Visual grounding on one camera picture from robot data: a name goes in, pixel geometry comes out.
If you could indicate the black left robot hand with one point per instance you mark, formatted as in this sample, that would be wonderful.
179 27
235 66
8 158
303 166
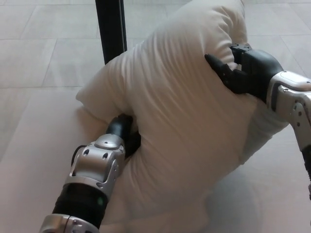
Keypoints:
120 127

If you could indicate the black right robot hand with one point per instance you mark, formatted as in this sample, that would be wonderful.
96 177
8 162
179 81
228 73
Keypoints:
255 70

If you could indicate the white square pillow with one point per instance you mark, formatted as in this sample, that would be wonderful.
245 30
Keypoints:
184 116

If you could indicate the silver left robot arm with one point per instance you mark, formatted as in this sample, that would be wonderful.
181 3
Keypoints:
90 174

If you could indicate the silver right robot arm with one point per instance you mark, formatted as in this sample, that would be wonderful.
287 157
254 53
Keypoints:
291 97

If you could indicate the black metal post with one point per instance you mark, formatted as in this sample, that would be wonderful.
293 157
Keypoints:
110 29

